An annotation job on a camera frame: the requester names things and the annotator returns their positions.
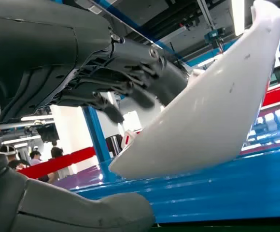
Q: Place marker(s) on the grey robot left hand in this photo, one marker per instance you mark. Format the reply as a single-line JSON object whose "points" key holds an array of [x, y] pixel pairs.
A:
{"points": [[45, 48]]}

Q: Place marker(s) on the blue metal shelf rack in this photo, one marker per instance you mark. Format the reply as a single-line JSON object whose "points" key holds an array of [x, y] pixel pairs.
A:
{"points": [[202, 192]]}

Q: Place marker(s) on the person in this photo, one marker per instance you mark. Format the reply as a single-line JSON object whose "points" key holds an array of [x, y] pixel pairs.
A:
{"points": [[9, 157], [57, 153], [35, 157]]}

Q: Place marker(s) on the ceiling strip light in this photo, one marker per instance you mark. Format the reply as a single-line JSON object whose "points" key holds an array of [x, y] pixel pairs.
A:
{"points": [[238, 16]]}

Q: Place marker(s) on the teal ceiling hoist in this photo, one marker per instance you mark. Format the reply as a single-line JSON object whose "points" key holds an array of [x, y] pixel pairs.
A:
{"points": [[213, 35]]}

